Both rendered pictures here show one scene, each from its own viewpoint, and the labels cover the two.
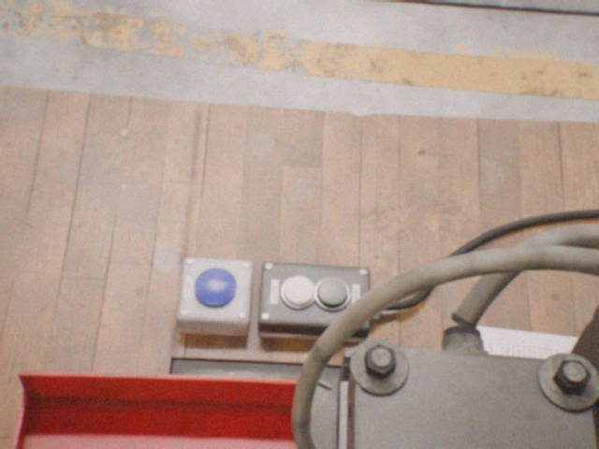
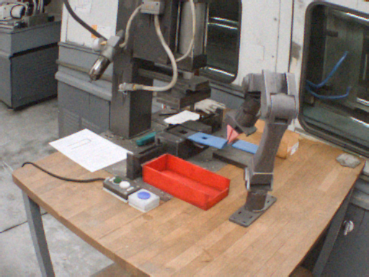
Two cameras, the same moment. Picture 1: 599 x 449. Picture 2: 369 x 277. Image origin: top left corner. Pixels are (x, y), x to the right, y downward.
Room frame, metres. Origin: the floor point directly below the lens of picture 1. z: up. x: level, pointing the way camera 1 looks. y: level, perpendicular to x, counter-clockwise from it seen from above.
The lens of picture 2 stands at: (1.28, 0.82, 1.61)
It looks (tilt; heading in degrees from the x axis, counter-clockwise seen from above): 25 degrees down; 218
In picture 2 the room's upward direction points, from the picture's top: 4 degrees clockwise
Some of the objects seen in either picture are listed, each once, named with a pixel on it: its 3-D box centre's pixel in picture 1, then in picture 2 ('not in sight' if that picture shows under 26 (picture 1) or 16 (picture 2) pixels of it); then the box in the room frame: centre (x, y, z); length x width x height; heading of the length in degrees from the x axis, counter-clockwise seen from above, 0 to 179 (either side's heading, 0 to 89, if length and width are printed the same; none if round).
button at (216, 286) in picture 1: (215, 289); (143, 196); (0.51, 0.08, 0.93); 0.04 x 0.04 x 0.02
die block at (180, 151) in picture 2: not in sight; (183, 142); (0.15, -0.07, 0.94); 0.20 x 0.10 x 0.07; 2
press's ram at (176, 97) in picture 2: not in sight; (170, 63); (0.17, -0.14, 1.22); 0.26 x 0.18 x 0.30; 92
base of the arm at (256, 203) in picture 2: not in sight; (256, 199); (0.30, 0.34, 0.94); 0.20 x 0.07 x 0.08; 2
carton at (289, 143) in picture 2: not in sight; (267, 138); (-0.15, 0.12, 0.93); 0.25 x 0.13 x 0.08; 92
